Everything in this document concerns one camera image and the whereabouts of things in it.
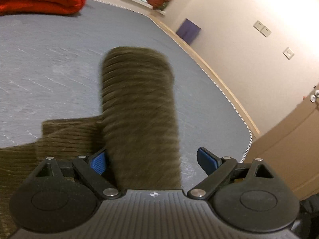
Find dark olive corduroy pants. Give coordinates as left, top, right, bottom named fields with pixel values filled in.
left=1, top=46, right=181, bottom=238

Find grey bed mattress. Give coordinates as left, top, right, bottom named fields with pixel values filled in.
left=1, top=0, right=252, bottom=190

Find single wall socket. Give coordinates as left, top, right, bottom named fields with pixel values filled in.
left=283, top=47, right=295, bottom=60

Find double wall switch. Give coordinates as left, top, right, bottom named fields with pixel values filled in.
left=253, top=21, right=271, bottom=37

